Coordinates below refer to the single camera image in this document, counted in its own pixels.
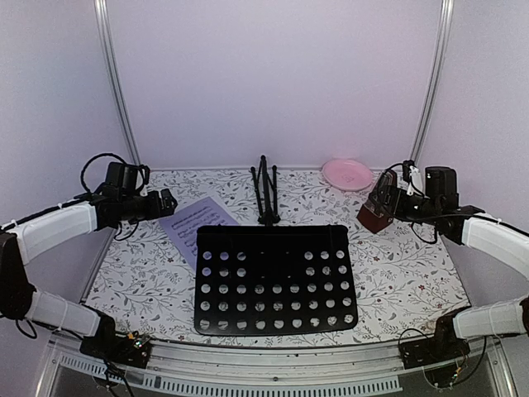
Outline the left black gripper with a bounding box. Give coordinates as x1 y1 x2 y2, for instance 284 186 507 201
122 187 179 224

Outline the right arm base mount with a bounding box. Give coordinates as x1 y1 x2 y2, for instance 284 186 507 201
398 328 470 369

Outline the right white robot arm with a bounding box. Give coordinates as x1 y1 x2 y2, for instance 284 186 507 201
357 160 528 361

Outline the black perforated music stand desk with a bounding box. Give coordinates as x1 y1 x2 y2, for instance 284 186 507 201
193 225 359 337

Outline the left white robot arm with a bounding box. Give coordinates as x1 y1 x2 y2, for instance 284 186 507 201
1 153 178 359

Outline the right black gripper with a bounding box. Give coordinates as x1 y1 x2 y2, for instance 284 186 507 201
369 184 441 226

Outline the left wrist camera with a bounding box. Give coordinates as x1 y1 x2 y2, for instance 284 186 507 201
102 162 150 198

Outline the left aluminium frame post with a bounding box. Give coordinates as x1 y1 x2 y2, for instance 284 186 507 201
93 0 141 165

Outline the pink plastic plate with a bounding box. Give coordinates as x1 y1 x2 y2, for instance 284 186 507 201
322 159 373 192

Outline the purple sheet music paper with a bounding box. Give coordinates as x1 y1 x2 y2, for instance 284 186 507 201
159 196 239 272

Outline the right aluminium frame post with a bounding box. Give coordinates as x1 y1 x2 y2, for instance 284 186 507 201
410 0 455 163

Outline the black folding tripod stand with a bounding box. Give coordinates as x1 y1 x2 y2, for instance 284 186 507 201
250 155 280 227

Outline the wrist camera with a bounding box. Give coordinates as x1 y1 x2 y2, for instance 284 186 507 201
402 160 425 197
102 162 150 198

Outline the dark red metronome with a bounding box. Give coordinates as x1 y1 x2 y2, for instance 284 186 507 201
357 170 397 234

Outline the aluminium frame post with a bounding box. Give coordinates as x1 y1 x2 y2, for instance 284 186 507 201
410 0 455 163
93 0 141 165

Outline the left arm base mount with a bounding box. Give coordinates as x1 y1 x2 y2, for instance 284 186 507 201
79 332 152 369

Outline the front aluminium rail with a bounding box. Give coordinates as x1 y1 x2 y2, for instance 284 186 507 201
36 335 522 396

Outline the floral patterned table mat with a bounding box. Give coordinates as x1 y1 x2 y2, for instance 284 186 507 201
86 170 469 348

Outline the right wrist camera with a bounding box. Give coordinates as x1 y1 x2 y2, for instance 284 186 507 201
402 160 425 197

